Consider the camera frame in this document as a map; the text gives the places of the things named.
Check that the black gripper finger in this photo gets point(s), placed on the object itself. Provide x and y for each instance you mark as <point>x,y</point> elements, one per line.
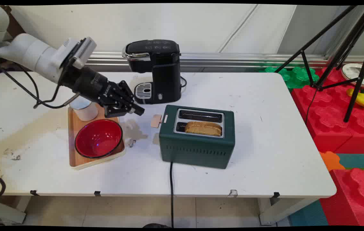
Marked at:
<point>128,93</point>
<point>117,111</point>

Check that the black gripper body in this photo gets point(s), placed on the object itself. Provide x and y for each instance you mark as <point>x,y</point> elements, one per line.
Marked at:
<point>90,83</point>

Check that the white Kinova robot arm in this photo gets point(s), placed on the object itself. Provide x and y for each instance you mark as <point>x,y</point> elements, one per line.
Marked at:
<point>31,53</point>

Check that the white cup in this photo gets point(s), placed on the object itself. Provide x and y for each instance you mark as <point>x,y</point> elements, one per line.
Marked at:
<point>87,110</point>

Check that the red bowl black rim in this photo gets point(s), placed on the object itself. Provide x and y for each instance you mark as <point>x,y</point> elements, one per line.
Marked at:
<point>98,138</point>

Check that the black coffee machine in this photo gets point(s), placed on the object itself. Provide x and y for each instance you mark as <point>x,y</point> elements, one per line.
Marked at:
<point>161,73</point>

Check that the wooden serving tray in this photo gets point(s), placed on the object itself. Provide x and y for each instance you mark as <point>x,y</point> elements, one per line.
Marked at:
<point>74,128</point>

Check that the brown toast slice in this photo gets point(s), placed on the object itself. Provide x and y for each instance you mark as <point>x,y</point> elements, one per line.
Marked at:
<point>203,128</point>

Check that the green two-slot toaster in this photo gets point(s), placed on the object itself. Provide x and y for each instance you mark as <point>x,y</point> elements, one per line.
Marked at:
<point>198,149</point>

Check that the green foam block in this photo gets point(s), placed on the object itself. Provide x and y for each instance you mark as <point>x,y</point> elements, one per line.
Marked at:
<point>297,77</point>

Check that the large red foam block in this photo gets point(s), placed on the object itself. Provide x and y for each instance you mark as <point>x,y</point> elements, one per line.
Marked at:
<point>326,118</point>

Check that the orange foam piece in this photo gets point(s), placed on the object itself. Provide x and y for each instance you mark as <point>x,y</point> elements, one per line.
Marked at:
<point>331,160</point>

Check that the white plate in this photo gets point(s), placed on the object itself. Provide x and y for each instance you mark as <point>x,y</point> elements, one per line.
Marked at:
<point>352,71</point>

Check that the teal foam floor mat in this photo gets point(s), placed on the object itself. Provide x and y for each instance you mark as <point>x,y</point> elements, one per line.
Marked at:
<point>358,160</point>

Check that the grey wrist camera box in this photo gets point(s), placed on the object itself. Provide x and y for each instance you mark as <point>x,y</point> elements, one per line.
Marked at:
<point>79,51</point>

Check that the aluminium wall rail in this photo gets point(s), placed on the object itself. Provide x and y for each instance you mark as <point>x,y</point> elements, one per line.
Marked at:
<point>249,60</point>

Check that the black camera tripod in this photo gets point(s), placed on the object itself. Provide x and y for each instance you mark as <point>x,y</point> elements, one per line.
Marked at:
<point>358,32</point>

